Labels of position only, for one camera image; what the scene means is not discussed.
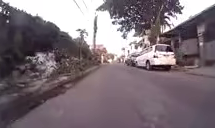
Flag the utility pole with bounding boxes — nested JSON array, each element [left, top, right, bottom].
[[92, 13, 99, 53]]

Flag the low house with roof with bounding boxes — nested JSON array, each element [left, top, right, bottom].
[[159, 1, 215, 68]]

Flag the white car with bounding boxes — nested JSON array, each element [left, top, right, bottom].
[[134, 43, 177, 72]]

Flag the dark car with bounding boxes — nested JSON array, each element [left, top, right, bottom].
[[124, 51, 140, 67]]

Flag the grey pavement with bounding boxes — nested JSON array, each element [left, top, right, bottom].
[[171, 64, 215, 79]]

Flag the dark green hedge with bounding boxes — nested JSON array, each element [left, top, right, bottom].
[[0, 3, 96, 81]]

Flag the small thin tree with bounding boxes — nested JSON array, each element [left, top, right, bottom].
[[75, 28, 89, 61]]

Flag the tall palm tree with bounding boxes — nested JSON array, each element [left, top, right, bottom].
[[151, 9, 174, 44]]

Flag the grey asphalt road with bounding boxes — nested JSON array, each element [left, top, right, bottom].
[[8, 63, 215, 128]]

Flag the pale rock heap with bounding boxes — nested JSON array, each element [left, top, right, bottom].
[[24, 51, 59, 79]]

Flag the overhead wires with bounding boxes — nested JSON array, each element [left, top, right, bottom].
[[72, 0, 90, 16]]

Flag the large leafy tree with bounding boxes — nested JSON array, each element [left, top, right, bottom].
[[96, 0, 184, 46]]

